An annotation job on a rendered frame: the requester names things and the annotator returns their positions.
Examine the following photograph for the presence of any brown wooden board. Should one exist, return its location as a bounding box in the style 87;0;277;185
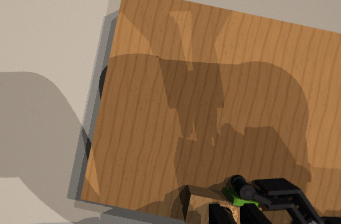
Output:
81;0;341;220

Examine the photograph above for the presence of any small wooden block with hole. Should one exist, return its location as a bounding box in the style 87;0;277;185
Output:
182;184;240;224

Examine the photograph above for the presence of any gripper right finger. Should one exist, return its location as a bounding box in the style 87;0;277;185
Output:
240;203;272;224

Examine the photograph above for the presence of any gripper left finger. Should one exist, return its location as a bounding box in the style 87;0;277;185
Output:
209;204;232;224

